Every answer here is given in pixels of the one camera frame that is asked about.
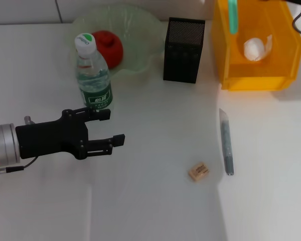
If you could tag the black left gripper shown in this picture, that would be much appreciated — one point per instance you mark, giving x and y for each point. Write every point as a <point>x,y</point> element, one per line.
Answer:
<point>50,138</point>

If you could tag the green label water bottle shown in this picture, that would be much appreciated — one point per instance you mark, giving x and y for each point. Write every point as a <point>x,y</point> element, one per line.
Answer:
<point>95,80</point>

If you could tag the red-orange fruit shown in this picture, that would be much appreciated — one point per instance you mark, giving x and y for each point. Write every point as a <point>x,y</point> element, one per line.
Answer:
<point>113,50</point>

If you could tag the beige eraser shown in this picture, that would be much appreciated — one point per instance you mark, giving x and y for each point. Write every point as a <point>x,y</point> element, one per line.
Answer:
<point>198,171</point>

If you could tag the grey marker pen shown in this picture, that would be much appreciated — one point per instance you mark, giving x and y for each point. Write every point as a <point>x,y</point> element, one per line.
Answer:
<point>227,145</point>

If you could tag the white paper ball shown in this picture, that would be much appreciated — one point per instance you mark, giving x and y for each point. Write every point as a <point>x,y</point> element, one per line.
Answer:
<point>254,49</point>

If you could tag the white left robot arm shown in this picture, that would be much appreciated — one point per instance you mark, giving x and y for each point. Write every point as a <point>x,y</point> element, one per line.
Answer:
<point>2,143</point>

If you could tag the green glass fruit plate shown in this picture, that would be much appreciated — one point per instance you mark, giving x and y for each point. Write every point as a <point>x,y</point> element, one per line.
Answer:
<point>138,37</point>

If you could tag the black mesh pen holder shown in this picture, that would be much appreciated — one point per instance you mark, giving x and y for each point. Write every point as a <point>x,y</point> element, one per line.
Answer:
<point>183,55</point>

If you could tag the yellow plastic bin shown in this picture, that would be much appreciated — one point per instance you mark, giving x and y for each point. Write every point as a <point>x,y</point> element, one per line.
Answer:
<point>253,77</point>

